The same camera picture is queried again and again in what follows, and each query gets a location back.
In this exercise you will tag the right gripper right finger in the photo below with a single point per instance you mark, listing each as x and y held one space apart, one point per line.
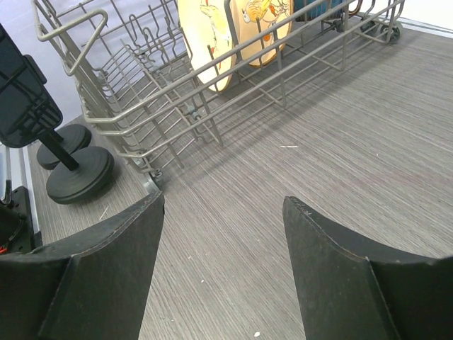
352 287

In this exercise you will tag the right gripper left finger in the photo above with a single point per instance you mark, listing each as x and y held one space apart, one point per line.
92 284

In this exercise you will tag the black phone stand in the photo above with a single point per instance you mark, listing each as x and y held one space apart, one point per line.
71 137
79 175

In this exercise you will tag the rear yellow bird plate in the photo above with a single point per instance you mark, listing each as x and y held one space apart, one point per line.
254 17

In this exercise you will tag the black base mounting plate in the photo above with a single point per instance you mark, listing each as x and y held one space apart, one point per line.
17 229

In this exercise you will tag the grey wire dish rack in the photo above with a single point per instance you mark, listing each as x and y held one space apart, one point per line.
158 77

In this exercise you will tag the blue ceramic cup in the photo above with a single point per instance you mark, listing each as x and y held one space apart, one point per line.
318 10

